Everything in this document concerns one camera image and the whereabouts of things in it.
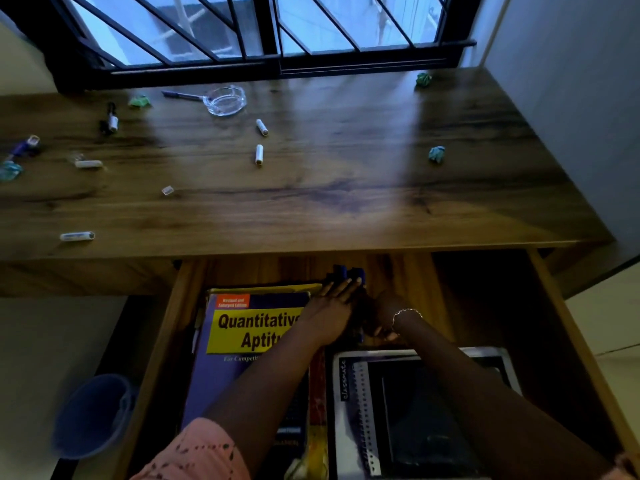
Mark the person's left hand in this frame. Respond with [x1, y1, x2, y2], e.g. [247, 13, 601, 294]
[300, 277, 363, 346]

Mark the person's right hand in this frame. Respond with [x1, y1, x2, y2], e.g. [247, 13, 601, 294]
[362, 291, 416, 341]

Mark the bundle of blue markers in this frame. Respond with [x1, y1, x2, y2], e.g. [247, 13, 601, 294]
[327, 265, 368, 295]

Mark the person's right forearm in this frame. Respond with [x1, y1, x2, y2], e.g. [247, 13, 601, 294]
[394, 315, 618, 480]

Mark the person's left forearm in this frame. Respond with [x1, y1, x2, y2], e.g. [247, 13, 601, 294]
[204, 320, 333, 478]

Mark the purple book with yellow label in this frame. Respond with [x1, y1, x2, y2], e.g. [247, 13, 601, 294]
[181, 283, 324, 480]

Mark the red and yellow book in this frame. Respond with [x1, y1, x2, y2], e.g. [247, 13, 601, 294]
[284, 345, 331, 480]

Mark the spiral bound notebook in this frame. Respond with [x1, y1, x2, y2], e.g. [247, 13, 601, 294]
[332, 347, 524, 480]

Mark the wooden desk drawer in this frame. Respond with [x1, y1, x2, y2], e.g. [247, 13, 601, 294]
[112, 249, 640, 480]

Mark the clear glass ashtray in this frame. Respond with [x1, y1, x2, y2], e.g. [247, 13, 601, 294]
[203, 84, 248, 117]

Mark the pink patterned sleeve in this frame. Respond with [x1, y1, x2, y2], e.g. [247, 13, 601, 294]
[130, 418, 252, 480]

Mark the black window grille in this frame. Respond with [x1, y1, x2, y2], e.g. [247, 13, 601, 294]
[0, 0, 484, 93]

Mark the blue pen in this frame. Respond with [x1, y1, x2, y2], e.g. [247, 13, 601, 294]
[160, 89, 209, 102]

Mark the blue plastic bucket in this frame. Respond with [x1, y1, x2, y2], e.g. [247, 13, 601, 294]
[52, 373, 137, 461]

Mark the blue marker with white cap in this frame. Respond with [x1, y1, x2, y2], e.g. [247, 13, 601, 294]
[7, 135, 41, 161]

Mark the silver bead bracelet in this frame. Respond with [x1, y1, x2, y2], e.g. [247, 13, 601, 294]
[391, 308, 424, 329]

